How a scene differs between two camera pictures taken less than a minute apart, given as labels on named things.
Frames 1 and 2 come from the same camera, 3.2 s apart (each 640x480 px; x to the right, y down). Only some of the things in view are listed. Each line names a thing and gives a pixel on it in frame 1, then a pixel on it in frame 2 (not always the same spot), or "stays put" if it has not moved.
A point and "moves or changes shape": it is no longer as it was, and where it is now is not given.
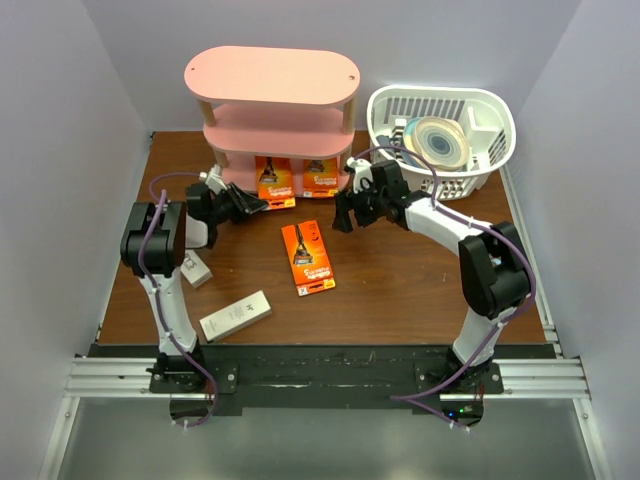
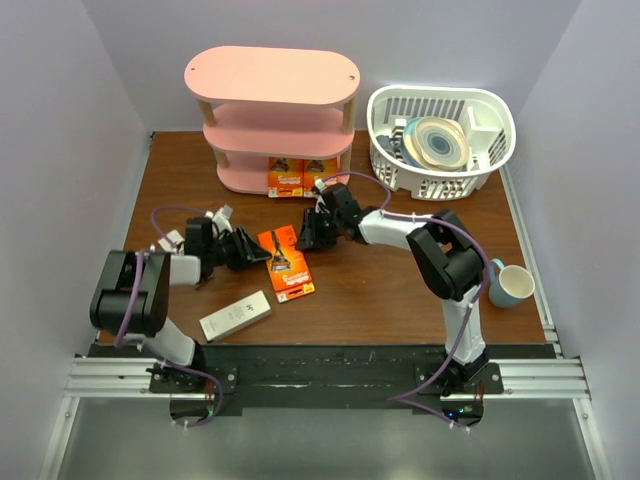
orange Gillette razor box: (320, 177) stays put
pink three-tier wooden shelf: (292, 103) stays put
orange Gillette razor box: (275, 181) moves or changes shape
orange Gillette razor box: (307, 258) moves or changes shape
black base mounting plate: (326, 379) stays put
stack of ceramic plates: (441, 141) stays put
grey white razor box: (235, 316) stays put
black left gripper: (243, 203) → (247, 251)
